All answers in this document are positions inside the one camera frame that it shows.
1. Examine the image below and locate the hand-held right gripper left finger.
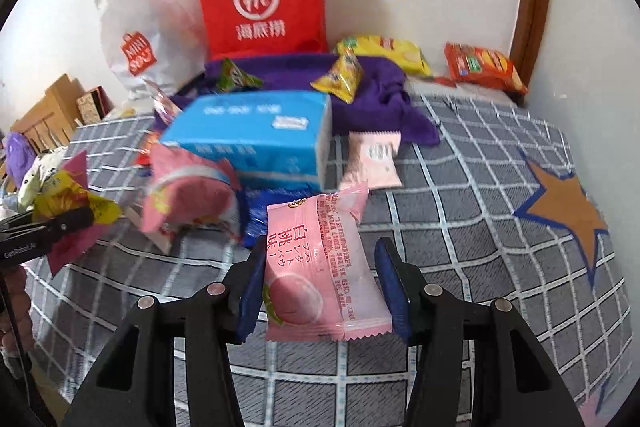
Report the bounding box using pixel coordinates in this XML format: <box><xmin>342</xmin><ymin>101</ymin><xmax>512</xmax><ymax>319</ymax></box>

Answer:
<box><xmin>62</xmin><ymin>234</ymin><xmax>268</xmax><ymax>427</ymax></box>

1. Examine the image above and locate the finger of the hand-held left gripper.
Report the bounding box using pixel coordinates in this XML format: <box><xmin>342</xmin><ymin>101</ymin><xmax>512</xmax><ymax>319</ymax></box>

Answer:
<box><xmin>35</xmin><ymin>207</ymin><xmax>97</xmax><ymax>240</ymax></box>

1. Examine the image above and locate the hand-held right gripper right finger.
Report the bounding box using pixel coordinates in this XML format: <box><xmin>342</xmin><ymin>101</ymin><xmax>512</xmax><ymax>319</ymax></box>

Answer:
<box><xmin>375</xmin><ymin>237</ymin><xmax>586</xmax><ymax>427</ymax></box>

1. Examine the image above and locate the yellow and magenta snack packet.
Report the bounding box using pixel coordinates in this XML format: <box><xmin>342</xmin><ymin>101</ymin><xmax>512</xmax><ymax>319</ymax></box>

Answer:
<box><xmin>32</xmin><ymin>152</ymin><xmax>123</xmax><ymax>278</ymax></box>

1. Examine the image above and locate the pink peach snack packet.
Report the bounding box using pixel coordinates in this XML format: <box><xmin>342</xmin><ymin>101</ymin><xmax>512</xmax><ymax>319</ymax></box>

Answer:
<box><xmin>263</xmin><ymin>183</ymin><xmax>394</xmax><ymax>343</ymax></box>

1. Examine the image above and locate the person's left hand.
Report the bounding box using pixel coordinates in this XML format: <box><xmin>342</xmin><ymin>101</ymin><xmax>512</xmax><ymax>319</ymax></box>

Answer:
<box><xmin>0</xmin><ymin>266</ymin><xmax>33</xmax><ymax>360</ymax></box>

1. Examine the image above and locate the white spotted cloth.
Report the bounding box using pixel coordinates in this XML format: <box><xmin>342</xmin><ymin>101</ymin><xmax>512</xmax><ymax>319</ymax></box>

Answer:
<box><xmin>17</xmin><ymin>147</ymin><xmax>68</xmax><ymax>210</ymax></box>

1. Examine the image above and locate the blue snack packet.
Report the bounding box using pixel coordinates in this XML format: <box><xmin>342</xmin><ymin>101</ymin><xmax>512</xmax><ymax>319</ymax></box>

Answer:
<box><xmin>241</xmin><ymin>189</ymin><xmax>301</xmax><ymax>249</ymax></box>

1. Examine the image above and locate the purple bag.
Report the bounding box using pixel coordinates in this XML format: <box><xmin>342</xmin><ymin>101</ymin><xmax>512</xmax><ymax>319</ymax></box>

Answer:
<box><xmin>2</xmin><ymin>132</ymin><xmax>38</xmax><ymax>188</ymax></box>

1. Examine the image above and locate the grey checked bedsheet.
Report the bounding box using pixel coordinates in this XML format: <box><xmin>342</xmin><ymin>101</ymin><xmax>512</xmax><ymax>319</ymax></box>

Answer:
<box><xmin>22</xmin><ymin>89</ymin><xmax>633</xmax><ymax>427</ymax></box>

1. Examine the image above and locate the light wooden furniture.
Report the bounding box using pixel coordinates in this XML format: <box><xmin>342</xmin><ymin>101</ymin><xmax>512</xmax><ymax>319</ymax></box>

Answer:
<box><xmin>10</xmin><ymin>73</ymin><xmax>86</xmax><ymax>155</ymax></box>

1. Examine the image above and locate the pink round-print snack packet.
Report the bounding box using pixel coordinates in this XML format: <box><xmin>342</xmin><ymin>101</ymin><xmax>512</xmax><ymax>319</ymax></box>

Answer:
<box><xmin>140</xmin><ymin>143</ymin><xmax>243</xmax><ymax>244</ymax></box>

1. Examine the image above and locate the patterned box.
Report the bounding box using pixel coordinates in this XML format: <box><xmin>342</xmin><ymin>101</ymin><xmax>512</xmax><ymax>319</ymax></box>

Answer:
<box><xmin>76</xmin><ymin>88</ymin><xmax>113</xmax><ymax>125</ymax></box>

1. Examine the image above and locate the small pale pink packet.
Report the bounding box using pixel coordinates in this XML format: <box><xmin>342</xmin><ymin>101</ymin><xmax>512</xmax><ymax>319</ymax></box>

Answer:
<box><xmin>338</xmin><ymin>131</ymin><xmax>402</xmax><ymax>190</ymax></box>

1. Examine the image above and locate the blue tissue pack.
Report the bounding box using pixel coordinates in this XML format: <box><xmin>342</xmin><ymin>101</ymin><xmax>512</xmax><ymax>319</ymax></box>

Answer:
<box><xmin>159</xmin><ymin>90</ymin><xmax>333</xmax><ymax>192</ymax></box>

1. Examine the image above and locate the purple fleece cloth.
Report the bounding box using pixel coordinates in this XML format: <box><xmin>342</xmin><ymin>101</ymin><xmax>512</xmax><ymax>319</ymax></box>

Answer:
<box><xmin>167</xmin><ymin>53</ymin><xmax>442</xmax><ymax>146</ymax></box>

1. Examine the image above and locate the white plastic bag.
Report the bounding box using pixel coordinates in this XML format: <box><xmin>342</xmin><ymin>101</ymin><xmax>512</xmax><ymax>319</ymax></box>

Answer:
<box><xmin>94</xmin><ymin>0</ymin><xmax>208</xmax><ymax>100</ymax></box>

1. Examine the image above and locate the white printed cloth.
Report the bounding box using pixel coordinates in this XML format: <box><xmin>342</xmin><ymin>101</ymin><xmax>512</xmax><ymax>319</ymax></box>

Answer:
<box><xmin>405</xmin><ymin>74</ymin><xmax>526</xmax><ymax>108</ymax></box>

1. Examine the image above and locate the green snack packet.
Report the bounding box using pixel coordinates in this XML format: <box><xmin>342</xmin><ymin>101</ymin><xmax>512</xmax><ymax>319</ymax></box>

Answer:
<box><xmin>216</xmin><ymin>58</ymin><xmax>264</xmax><ymax>92</ymax></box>

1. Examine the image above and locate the small yellow snack packet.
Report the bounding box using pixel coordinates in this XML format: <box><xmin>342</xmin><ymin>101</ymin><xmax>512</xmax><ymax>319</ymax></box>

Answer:
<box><xmin>310</xmin><ymin>51</ymin><xmax>364</xmax><ymax>104</ymax></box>

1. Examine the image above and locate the yellow chips bag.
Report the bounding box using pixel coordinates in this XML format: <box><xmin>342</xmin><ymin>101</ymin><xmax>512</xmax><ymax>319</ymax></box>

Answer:
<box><xmin>336</xmin><ymin>35</ymin><xmax>433</xmax><ymax>78</ymax></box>

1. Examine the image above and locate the orange chips bag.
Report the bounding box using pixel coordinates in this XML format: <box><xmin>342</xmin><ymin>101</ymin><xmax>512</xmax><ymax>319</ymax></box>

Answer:
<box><xmin>444</xmin><ymin>42</ymin><xmax>529</xmax><ymax>95</ymax></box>

